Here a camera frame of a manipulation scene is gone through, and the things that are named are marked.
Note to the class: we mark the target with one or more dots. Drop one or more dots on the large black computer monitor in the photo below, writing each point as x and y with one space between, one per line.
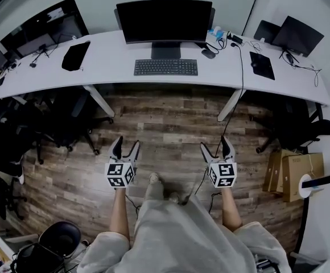
165 20

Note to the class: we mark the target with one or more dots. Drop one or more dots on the black bag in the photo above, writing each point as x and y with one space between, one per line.
37 259

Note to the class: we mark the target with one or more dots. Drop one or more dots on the black angled monitor on stand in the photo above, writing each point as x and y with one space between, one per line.
297 36

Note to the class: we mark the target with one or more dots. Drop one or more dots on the black power adapter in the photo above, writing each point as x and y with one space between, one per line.
236 39

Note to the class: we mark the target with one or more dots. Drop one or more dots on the person's beige shoe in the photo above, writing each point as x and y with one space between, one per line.
154 178
175 197

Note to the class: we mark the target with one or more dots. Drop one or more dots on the person's beige clothing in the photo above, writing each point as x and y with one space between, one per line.
170 237

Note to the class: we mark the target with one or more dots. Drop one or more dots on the black cloth pouch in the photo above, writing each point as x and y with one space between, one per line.
74 55

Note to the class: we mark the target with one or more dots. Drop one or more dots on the black computer mouse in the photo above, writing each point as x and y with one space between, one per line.
208 53

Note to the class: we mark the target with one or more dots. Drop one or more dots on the dark monitor with tripod stand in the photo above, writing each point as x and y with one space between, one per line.
37 43

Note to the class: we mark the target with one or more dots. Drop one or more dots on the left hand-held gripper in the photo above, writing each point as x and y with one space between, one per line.
119 173

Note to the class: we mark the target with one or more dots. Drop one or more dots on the blue tissue pack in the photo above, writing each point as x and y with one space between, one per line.
214 33

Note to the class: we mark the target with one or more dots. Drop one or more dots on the person's left forearm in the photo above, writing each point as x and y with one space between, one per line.
120 212

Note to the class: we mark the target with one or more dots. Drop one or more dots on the white round spool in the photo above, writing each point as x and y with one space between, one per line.
307 186

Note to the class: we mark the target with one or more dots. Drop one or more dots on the person's right forearm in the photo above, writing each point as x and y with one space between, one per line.
231 209

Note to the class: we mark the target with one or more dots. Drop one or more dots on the white desk leg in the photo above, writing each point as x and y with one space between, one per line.
230 105
101 101

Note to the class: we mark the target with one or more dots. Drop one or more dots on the black office chair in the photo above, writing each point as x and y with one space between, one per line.
8 129
71 115
293 127

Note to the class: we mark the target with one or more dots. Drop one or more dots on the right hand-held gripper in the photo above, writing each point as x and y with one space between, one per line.
223 175

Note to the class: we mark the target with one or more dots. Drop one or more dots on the brown cardboard boxes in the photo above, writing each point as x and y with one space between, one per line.
294 172

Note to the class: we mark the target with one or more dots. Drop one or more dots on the black flat panel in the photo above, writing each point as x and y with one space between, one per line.
264 31

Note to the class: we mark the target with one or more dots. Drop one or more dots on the black keyboard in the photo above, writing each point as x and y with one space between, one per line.
165 67

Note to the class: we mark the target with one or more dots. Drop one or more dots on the black square mouse pad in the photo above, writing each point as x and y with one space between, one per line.
263 66

